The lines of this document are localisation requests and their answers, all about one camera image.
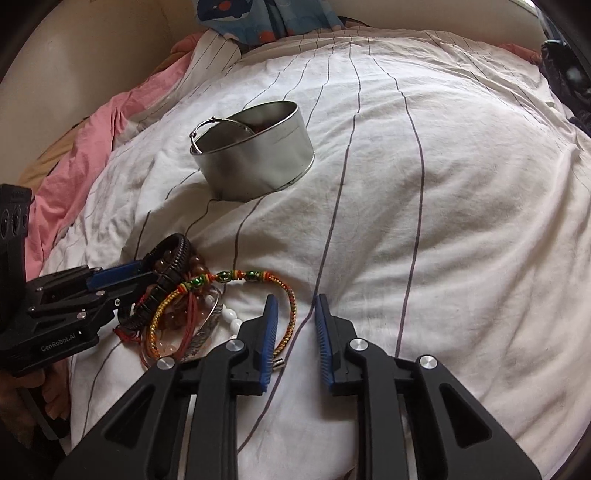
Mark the thin silver bangle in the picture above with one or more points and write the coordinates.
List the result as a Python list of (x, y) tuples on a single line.
[(203, 131)]

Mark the wide silver bangle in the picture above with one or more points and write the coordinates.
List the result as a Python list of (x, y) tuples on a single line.
[(207, 330)]

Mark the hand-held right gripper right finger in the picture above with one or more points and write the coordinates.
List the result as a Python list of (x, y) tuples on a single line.
[(324, 344)]

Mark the white striped bed sheet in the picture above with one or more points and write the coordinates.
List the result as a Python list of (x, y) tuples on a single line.
[(415, 207)]

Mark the person's left hand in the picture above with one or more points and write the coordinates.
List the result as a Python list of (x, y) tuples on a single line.
[(27, 397)]

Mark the tan cloth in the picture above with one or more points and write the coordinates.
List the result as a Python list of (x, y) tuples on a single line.
[(41, 161)]

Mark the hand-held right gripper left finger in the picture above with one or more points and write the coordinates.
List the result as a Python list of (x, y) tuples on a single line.
[(268, 344)]

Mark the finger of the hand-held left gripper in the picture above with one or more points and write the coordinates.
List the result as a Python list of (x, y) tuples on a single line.
[(127, 293), (115, 274)]

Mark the dark clothing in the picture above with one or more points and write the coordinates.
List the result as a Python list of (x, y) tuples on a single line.
[(563, 83)]

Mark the whale print curtain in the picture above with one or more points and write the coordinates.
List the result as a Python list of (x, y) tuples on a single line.
[(258, 18)]

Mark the round metal tin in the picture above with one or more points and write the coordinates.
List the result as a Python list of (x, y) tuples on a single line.
[(263, 157)]

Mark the pink blanket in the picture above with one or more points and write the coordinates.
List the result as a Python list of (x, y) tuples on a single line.
[(115, 120)]

